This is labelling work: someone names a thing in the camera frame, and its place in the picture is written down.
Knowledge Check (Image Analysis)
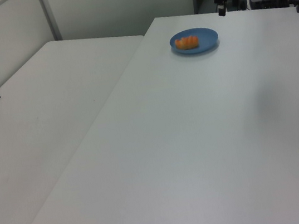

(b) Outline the blue round plate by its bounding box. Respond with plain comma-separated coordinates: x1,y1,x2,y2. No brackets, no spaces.
168,24,221,58

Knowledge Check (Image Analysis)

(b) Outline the white side table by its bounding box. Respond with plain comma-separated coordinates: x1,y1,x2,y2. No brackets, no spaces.
0,27,172,224

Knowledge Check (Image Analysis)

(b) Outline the orange bread roll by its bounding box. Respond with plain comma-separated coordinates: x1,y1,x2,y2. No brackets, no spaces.
173,35,200,52

